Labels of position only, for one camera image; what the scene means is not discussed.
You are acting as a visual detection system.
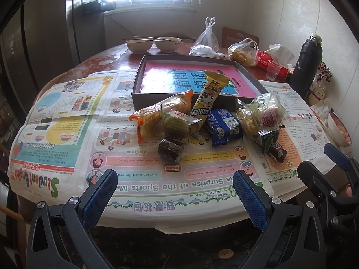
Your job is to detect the snickers chocolate bar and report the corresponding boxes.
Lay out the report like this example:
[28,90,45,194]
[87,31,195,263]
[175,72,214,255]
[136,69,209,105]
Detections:
[267,142,287,163]

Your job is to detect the pink pastry clear bag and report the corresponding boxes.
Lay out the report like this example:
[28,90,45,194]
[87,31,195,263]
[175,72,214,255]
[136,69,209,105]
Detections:
[250,91,293,137]

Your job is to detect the blue cookie packet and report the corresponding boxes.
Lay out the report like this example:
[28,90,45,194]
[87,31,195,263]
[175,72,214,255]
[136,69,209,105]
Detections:
[206,108,243,147]

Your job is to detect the brown silver candy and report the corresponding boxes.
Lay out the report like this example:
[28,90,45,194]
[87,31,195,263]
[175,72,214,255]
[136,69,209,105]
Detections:
[158,138,184,164]

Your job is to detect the orange egg rolls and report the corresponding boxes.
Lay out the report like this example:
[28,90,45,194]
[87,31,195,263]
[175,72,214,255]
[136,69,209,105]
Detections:
[129,89,193,143]

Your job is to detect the green pastry clear wrapper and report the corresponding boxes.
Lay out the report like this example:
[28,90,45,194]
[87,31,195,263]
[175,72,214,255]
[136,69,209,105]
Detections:
[160,110,202,140]

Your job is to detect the yellow panda snack bar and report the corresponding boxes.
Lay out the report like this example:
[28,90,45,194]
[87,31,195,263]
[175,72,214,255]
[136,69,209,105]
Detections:
[190,70,229,117]

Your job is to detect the dark green pea packet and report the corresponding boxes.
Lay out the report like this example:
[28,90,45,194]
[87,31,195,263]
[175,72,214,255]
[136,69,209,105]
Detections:
[259,129,280,154]

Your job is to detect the plastic bag of fried snacks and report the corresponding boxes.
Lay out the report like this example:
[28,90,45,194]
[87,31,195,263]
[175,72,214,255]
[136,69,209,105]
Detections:
[228,38,259,67]

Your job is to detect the person's right hand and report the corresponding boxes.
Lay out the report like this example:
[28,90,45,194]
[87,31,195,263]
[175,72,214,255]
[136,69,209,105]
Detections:
[346,184,353,197]

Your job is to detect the white cat figurine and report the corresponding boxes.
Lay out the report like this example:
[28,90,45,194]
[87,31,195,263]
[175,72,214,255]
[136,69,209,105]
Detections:
[308,83,326,106]

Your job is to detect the colourful student newspaper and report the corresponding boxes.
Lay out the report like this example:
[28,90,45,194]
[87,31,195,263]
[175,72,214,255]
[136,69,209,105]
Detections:
[9,71,335,233]

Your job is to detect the black thermos bottle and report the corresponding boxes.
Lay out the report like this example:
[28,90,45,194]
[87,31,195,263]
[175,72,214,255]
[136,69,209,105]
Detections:
[289,33,322,99]

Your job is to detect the dark cardboard box tray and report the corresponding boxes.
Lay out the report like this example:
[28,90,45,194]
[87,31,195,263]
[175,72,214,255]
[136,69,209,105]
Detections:
[131,55,267,111]

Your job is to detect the clear plastic cup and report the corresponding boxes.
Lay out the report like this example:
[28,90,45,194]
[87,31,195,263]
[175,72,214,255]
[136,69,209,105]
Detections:
[266,60,281,81]

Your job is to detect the red tissue pack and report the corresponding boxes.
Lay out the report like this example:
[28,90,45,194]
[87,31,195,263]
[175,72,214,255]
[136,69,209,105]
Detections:
[256,44,295,82]

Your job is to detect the crumpled clear plastic bag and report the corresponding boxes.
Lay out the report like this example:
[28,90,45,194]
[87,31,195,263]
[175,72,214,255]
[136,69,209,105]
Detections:
[189,45,230,60]

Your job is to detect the wooden chair back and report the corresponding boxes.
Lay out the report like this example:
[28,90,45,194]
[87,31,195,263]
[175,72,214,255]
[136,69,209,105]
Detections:
[221,27,259,48]

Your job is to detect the left white ceramic bowl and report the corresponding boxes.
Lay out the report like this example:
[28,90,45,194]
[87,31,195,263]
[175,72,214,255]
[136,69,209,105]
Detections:
[126,39,153,54]

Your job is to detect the white ceramic bowl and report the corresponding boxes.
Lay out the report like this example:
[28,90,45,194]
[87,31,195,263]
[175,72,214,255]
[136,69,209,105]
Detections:
[126,39,153,54]
[155,37,182,54]

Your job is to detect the wooden chopsticks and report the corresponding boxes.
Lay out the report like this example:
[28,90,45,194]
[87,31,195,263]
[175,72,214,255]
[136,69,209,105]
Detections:
[122,37,174,42]

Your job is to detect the tied clear plastic bag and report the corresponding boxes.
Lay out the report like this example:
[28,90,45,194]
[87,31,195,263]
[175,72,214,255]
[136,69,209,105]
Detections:
[193,16,219,52]

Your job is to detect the right white ceramic bowl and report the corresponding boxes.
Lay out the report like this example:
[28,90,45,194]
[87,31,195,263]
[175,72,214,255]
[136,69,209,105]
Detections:
[155,37,182,54]

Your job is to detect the dark refrigerator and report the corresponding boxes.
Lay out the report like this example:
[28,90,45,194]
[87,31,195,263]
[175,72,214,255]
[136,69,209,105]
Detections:
[0,0,107,96]

